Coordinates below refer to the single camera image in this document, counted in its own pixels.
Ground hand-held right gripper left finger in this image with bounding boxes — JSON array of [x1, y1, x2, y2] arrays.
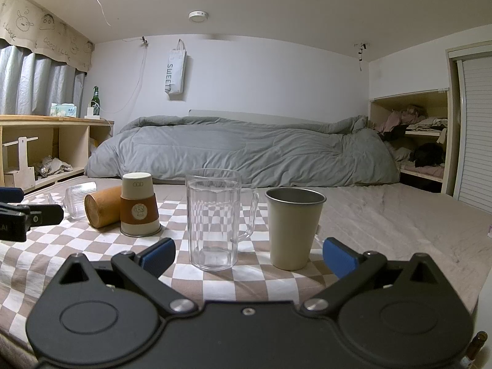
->
[[49, 237, 198, 314]]

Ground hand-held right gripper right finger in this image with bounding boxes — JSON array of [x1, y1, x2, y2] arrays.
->
[[301, 237, 443, 314]]

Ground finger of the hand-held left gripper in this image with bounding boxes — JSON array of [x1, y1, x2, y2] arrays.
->
[[0, 187, 25, 203], [0, 202, 64, 229]]

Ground clear plastic cup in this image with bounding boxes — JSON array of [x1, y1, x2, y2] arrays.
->
[[65, 181, 97, 221]]

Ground white paper cup brown sleeve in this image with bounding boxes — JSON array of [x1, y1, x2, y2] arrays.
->
[[119, 172, 162, 236]]

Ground brown wooden cup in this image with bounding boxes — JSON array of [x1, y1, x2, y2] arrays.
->
[[84, 185, 124, 229]]

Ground beige metal cup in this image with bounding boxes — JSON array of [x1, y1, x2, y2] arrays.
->
[[265, 188, 327, 271]]

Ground wooden tool carrier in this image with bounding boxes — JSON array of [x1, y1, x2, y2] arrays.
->
[[2, 136, 39, 190]]

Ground brown white checkered cloth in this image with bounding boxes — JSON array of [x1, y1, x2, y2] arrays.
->
[[0, 184, 335, 341]]

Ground crumpled grey cloth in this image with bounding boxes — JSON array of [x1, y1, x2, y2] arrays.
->
[[38, 156, 73, 178]]

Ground clear glass mug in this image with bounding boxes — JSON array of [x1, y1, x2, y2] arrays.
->
[[185, 168, 260, 272]]

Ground wooden shelf unit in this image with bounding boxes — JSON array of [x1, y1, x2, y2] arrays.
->
[[0, 114, 115, 192]]

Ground tissue pack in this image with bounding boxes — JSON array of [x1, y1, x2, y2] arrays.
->
[[50, 102, 78, 118]]

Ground grey curtain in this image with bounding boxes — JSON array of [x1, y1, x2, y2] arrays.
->
[[0, 43, 86, 118]]

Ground black cloth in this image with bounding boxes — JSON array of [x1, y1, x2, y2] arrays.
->
[[409, 142, 446, 167]]

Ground grey duvet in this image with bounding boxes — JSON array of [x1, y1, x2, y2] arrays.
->
[[83, 114, 401, 188]]

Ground pink clothes pile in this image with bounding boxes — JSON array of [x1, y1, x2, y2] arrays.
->
[[375, 105, 428, 136]]

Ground folded beige clothes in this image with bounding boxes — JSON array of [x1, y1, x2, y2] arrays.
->
[[407, 116, 449, 131]]

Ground white headboard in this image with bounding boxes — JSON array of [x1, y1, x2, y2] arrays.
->
[[187, 108, 336, 126]]

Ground beige printed valance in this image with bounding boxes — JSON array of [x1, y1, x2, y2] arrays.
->
[[0, 0, 95, 73]]

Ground small brown bottle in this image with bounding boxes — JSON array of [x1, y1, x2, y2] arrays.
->
[[470, 331, 490, 369]]

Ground wooden closet shelf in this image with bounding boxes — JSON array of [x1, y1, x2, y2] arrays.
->
[[368, 89, 451, 195]]

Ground white slatted door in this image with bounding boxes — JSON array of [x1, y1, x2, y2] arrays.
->
[[445, 45, 492, 215]]

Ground white hanging bag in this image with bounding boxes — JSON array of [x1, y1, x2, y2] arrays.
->
[[164, 39, 188, 97]]

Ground white wall cable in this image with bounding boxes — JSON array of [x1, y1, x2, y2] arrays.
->
[[97, 37, 150, 115]]

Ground black wall fixture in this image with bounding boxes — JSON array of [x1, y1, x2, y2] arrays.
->
[[353, 42, 371, 72]]

